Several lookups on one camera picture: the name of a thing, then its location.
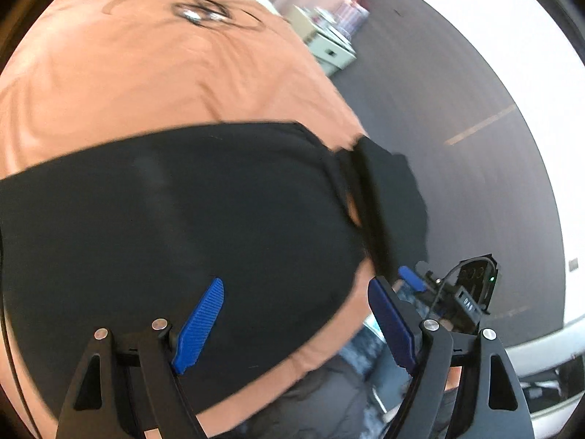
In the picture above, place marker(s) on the person's grey trouser leg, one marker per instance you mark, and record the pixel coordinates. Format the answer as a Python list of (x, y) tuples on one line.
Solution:
[(329, 402)]

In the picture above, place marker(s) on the folded black pants stack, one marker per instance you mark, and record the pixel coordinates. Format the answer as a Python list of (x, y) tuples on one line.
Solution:
[(393, 201)]

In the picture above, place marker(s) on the blue shaggy rug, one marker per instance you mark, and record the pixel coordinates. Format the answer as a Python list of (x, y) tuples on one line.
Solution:
[(361, 352)]

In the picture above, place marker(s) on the pink and white box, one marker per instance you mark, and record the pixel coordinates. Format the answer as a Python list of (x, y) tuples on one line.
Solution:
[(352, 11)]

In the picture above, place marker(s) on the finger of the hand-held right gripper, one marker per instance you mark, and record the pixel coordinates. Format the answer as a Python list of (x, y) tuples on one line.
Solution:
[(411, 279)]

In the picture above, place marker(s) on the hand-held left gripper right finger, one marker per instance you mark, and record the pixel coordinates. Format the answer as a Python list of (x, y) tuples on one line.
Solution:
[(393, 329)]

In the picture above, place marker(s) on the pale green nightstand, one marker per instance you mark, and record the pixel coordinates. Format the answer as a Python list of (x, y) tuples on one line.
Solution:
[(327, 45)]

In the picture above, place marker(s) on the orange fleece blanket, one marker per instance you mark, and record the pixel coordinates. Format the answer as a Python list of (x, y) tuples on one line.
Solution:
[(137, 77)]

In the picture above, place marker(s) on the white wall socket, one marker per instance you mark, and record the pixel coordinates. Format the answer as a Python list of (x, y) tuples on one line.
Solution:
[(573, 264)]

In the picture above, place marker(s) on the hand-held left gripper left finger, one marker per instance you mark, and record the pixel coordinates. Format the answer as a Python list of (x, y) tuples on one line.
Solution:
[(201, 324)]

